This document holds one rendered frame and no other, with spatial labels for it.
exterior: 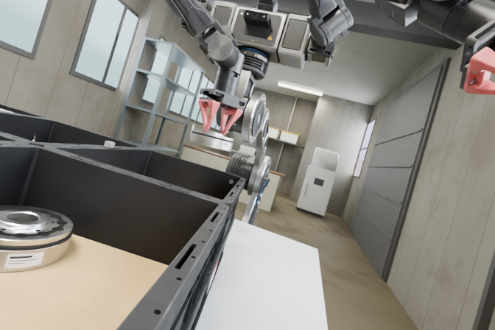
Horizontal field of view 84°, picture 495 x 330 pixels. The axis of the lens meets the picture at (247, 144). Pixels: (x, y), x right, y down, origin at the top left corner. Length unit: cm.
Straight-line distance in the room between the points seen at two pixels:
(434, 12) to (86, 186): 55
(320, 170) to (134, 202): 606
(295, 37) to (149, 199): 82
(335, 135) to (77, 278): 750
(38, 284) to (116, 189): 14
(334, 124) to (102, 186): 745
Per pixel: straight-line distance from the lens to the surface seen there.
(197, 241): 24
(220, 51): 62
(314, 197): 642
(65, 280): 37
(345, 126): 777
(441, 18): 51
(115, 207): 43
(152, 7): 432
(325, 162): 651
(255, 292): 72
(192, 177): 80
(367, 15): 374
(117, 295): 35
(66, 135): 96
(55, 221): 42
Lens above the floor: 101
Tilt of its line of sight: 1 degrees up
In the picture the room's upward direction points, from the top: 17 degrees clockwise
